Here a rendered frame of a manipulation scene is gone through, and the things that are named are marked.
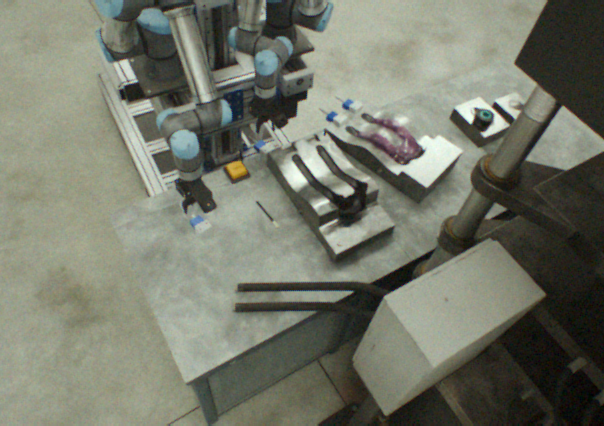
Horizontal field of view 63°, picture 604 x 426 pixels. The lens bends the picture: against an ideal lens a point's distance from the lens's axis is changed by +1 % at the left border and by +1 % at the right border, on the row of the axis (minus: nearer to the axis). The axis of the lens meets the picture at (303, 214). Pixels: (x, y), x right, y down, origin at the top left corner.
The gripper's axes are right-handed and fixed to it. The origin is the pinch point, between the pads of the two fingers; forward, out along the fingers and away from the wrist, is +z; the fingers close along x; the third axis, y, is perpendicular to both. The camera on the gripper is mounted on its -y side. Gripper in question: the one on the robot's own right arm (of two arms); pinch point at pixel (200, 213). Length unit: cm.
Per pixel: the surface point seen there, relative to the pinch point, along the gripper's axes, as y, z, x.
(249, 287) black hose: -28.7, 9.5, 0.4
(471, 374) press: -95, 16, -40
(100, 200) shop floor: 99, 92, 12
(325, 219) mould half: -26.0, 3.4, -34.9
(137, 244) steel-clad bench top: 10.1, 12.8, 20.8
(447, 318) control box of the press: -83, -53, -9
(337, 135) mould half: 4, 7, -69
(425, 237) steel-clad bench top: -50, 13, -65
